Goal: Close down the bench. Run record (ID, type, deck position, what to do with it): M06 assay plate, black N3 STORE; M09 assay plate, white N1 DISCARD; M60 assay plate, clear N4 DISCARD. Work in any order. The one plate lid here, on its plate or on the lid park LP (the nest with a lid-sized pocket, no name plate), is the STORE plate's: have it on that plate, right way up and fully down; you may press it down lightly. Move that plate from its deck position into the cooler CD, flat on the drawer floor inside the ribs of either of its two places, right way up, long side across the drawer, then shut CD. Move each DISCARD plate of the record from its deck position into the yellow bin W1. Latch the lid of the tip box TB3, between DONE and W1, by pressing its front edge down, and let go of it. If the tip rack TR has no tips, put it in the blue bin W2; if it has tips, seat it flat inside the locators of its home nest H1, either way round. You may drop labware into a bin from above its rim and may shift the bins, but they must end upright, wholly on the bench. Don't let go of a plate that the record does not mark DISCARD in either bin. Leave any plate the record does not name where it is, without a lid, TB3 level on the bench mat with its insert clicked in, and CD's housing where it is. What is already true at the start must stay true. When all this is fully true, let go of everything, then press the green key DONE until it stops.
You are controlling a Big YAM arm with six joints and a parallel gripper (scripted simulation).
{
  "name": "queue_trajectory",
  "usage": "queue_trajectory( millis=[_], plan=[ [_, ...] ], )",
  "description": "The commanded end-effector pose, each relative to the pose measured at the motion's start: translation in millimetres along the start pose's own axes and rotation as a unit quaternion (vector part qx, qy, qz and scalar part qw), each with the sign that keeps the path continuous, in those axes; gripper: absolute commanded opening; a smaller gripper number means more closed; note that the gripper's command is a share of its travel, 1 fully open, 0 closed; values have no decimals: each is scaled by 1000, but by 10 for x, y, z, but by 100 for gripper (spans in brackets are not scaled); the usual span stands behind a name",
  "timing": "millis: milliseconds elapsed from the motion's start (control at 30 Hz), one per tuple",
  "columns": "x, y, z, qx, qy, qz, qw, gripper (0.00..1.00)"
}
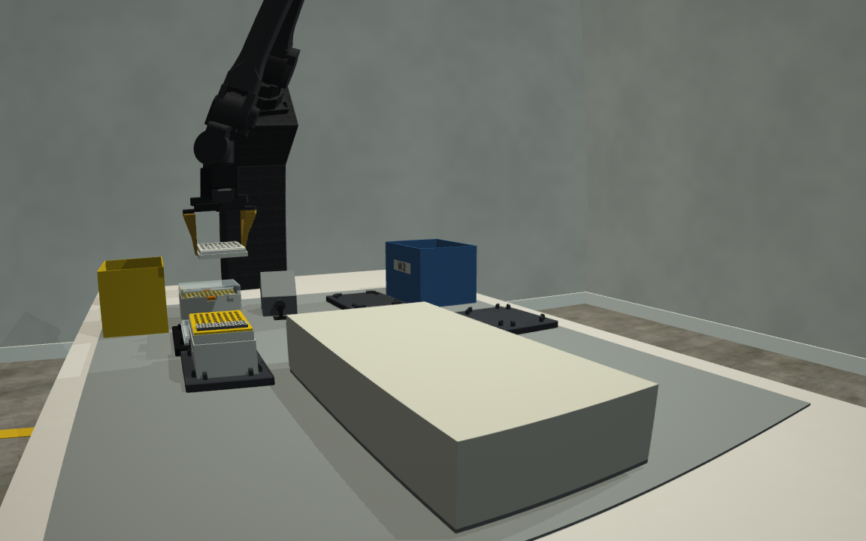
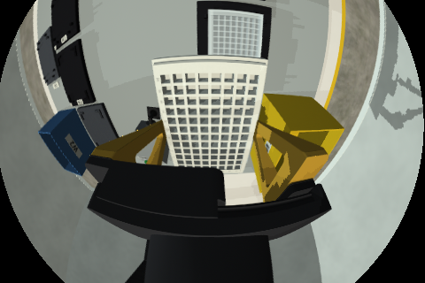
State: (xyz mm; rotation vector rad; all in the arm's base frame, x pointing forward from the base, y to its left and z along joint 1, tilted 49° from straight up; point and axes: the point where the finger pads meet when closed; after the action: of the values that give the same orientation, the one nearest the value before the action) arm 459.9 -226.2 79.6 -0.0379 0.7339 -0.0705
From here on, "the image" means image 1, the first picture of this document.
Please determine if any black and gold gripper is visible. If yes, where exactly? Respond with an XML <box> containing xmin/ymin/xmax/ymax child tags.
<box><xmin>183</xmin><ymin>195</ymin><xmax>256</xmax><ymax>255</ymax></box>

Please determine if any blue open-top bin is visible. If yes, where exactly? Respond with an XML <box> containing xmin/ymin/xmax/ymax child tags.
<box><xmin>386</xmin><ymin>239</ymin><xmax>477</xmax><ymax>307</ymax></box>

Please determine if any yellow bin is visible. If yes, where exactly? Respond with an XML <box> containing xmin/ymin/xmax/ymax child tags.
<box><xmin>97</xmin><ymin>257</ymin><xmax>169</xmax><ymax>338</ymax></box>

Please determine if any white assay plate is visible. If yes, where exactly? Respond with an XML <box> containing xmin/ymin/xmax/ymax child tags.
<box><xmin>197</xmin><ymin>241</ymin><xmax>248</xmax><ymax>260</ymax></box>

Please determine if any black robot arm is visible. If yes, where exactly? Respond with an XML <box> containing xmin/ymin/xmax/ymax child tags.
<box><xmin>194</xmin><ymin>0</ymin><xmax>304</xmax><ymax>203</ymax></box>

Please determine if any large cream rectangular box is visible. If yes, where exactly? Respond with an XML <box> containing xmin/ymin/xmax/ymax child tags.
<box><xmin>286</xmin><ymin>301</ymin><xmax>659</xmax><ymax>533</ymax></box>

